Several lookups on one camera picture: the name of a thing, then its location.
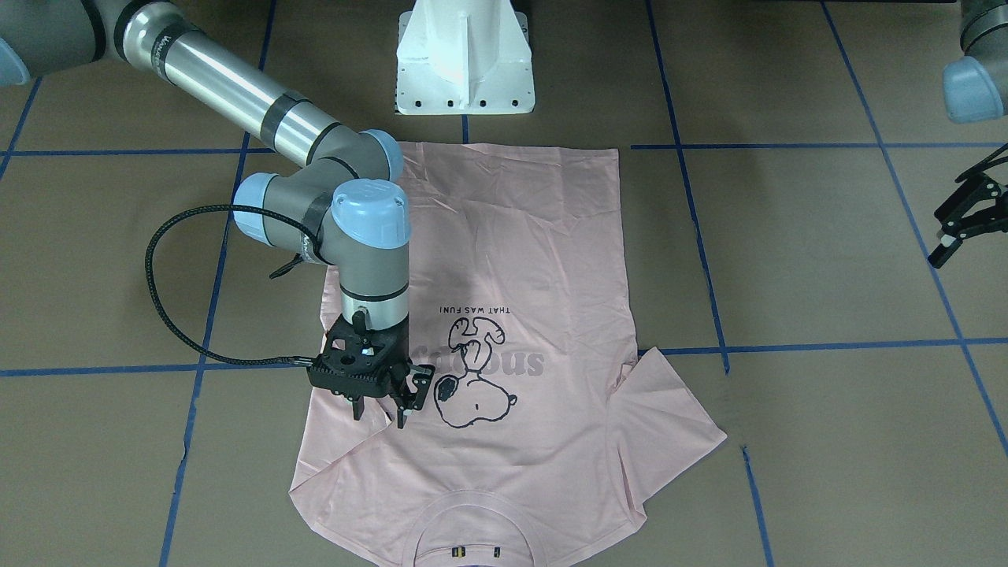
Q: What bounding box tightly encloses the white camera post with base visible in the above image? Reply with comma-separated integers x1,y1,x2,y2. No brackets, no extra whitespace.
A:
394,1,536,116

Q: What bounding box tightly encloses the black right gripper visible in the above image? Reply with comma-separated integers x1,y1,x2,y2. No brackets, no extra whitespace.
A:
307,315,435,428

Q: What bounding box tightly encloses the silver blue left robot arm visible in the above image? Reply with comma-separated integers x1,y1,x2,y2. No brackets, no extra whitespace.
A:
928,1,1007,269

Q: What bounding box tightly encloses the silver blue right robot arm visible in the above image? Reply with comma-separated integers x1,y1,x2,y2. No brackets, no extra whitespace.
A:
2,1,435,428

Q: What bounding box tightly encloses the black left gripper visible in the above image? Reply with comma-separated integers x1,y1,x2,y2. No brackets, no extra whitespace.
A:
928,145,1007,270

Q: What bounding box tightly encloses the pink Snoopy t-shirt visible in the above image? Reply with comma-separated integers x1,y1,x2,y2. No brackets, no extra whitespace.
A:
289,143,726,566

